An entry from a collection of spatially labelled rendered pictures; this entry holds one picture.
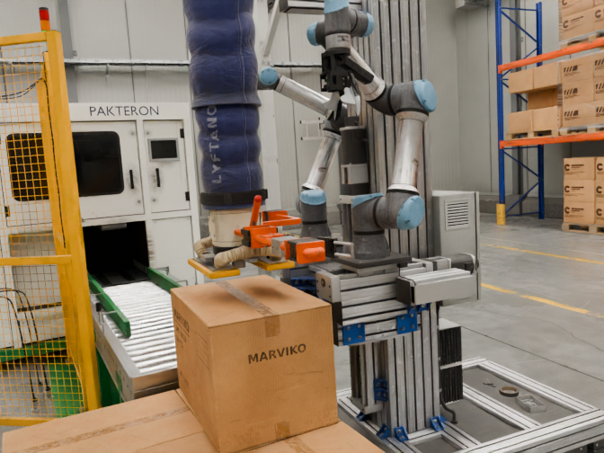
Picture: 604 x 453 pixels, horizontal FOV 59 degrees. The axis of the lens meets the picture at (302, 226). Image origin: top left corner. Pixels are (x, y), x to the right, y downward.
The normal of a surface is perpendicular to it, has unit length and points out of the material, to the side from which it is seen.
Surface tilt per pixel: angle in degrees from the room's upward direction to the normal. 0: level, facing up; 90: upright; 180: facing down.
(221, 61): 75
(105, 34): 90
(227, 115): 83
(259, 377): 90
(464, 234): 90
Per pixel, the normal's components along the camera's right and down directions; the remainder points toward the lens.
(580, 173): -0.92, 0.12
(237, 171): 0.23, -0.18
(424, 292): 0.38, 0.08
